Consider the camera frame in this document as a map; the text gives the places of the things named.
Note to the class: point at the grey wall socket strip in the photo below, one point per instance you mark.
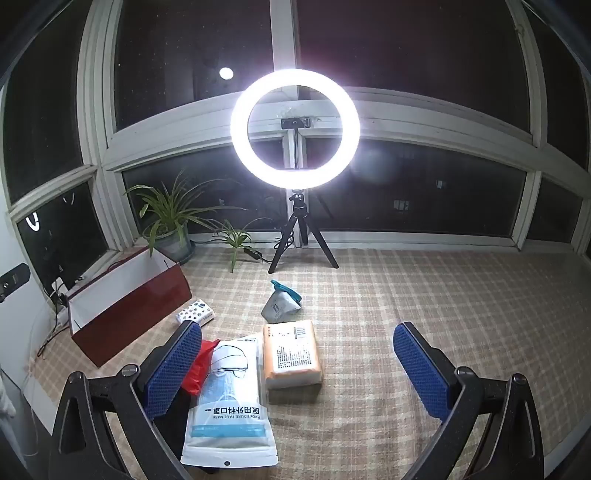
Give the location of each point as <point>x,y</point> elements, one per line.
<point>11,281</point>

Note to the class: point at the orange tissue pack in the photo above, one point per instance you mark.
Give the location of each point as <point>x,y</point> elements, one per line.
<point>291,355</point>

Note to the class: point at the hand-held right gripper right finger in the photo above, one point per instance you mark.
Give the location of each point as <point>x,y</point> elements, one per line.
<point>420,364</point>

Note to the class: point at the red plastic bag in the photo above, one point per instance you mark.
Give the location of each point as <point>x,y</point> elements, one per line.
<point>201,364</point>

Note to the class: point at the face mask package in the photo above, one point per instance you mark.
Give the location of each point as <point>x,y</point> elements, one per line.
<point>231,406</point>

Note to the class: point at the beige checked cloth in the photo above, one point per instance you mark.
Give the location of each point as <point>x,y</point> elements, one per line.
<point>415,295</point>

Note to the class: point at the patterned white tissue pack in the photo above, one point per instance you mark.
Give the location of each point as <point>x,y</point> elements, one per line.
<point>196,311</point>

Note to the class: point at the blue silicone funnel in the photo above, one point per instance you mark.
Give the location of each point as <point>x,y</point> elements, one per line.
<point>286,290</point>

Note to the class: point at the potted spider plant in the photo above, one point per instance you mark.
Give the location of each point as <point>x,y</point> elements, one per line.
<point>173,244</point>

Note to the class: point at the black phone clamp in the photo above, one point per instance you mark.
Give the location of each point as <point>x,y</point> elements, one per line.
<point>295,123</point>

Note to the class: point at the red cardboard box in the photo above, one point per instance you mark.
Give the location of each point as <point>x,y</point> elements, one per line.
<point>138,314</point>

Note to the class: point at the grey foil sachet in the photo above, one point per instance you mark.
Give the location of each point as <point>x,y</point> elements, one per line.
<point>277,310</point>

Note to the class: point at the black tripod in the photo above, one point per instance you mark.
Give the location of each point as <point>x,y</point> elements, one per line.
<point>299,217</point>

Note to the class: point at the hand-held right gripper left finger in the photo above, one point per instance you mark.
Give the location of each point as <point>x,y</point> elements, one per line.
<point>173,364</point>

